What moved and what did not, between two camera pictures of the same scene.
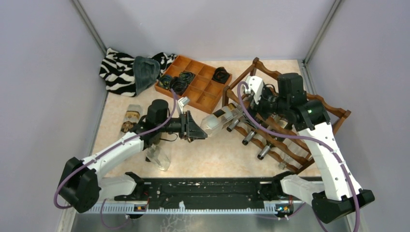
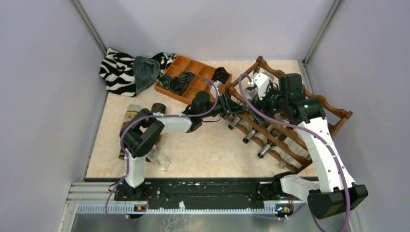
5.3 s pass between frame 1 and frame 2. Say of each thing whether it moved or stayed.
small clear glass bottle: stayed
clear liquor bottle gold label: stayed
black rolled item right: stayed
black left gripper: moved
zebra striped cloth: stayed
